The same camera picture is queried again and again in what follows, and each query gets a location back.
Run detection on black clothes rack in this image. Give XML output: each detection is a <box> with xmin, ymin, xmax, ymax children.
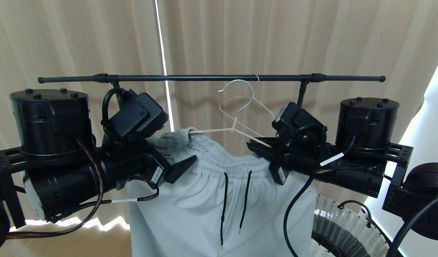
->
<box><xmin>38</xmin><ymin>73</ymin><xmax>386</xmax><ymax>107</ymax></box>

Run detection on pale grey shorts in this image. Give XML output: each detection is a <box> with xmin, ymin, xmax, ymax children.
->
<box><xmin>128</xmin><ymin>127</ymin><xmax>318</xmax><ymax>257</ymax></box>

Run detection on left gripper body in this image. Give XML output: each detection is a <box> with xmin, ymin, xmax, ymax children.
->
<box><xmin>23</xmin><ymin>141</ymin><xmax>173</xmax><ymax>222</ymax></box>

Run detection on black cable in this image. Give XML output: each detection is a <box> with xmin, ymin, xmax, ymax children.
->
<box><xmin>101</xmin><ymin>88</ymin><xmax>128</xmax><ymax>125</ymax></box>
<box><xmin>283</xmin><ymin>123</ymin><xmax>438</xmax><ymax>257</ymax></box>

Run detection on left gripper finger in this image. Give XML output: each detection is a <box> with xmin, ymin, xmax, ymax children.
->
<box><xmin>165</xmin><ymin>155</ymin><xmax>197</xmax><ymax>184</ymax></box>

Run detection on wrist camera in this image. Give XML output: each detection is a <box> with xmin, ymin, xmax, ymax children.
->
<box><xmin>272</xmin><ymin>102</ymin><xmax>327</xmax><ymax>143</ymax></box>
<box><xmin>102</xmin><ymin>89</ymin><xmax>169</xmax><ymax>141</ymax></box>

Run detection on white laundry basket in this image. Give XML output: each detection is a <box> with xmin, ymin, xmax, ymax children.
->
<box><xmin>308</xmin><ymin>195</ymin><xmax>390</xmax><ymax>257</ymax></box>

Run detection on beige curtain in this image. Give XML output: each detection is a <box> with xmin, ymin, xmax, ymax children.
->
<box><xmin>0</xmin><ymin>0</ymin><xmax>438</xmax><ymax>232</ymax></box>

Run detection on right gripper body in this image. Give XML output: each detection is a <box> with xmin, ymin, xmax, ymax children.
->
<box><xmin>268</xmin><ymin>143</ymin><xmax>388</xmax><ymax>198</ymax></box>

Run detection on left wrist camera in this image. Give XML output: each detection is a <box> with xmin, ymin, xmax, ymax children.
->
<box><xmin>102</xmin><ymin>89</ymin><xmax>169</xmax><ymax>141</ymax></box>

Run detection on pink clothes hanger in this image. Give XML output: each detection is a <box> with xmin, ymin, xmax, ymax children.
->
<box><xmin>219</xmin><ymin>75</ymin><xmax>277</xmax><ymax>138</ymax></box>
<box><xmin>189</xmin><ymin>79</ymin><xmax>273</xmax><ymax>147</ymax></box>

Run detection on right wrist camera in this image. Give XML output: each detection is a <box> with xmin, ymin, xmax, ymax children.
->
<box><xmin>272</xmin><ymin>102</ymin><xmax>327</xmax><ymax>143</ymax></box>

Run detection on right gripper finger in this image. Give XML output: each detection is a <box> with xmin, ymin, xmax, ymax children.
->
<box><xmin>247</xmin><ymin>143</ymin><xmax>287</xmax><ymax>163</ymax></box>
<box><xmin>253</xmin><ymin>137</ymin><xmax>287</xmax><ymax>147</ymax></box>

